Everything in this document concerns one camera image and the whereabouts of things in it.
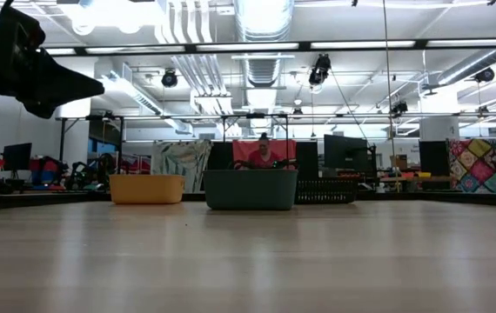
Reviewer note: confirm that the cardboard box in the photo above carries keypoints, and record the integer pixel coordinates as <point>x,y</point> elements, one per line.
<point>400,161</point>

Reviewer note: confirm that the teal plastic bin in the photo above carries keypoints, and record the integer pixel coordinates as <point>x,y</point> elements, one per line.
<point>250,191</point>

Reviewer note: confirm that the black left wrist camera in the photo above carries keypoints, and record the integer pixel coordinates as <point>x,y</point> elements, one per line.
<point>15,32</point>

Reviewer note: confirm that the black aluminium table frame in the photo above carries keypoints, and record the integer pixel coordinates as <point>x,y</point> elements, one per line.
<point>35,201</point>

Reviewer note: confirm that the leaf print curtain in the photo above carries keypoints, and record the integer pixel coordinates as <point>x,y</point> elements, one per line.
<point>181,163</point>

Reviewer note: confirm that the black metal rack frame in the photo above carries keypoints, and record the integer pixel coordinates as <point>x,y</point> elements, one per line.
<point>62,139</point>

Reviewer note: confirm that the orange plastic bin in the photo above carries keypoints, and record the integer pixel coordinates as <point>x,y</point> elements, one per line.
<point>145,189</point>

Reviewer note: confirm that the black ceiling spotlight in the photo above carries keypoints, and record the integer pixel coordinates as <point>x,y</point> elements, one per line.
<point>319,69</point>
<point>485,75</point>
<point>399,107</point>
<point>169,78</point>

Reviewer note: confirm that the black beam with light strips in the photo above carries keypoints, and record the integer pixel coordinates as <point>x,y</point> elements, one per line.
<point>248,51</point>

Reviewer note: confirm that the black computer monitor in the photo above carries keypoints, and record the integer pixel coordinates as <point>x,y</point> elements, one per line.
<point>346,152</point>
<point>433,156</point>
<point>17,156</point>
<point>306,154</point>
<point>220,155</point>

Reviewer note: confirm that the black mesh plastic basket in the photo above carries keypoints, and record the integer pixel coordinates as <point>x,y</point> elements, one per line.
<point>330,191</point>

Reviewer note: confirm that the person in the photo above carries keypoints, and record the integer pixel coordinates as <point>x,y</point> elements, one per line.
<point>263,158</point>

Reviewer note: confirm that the colourful patchwork quilt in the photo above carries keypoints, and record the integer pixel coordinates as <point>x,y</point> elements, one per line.
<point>485,165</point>

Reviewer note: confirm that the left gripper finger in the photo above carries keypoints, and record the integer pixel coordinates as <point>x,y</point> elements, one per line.
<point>61,89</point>

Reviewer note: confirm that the wooden desk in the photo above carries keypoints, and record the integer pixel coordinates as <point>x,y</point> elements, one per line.
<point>417,179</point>

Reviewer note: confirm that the red fabric backdrop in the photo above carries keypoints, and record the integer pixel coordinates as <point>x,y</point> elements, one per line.
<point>287,150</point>

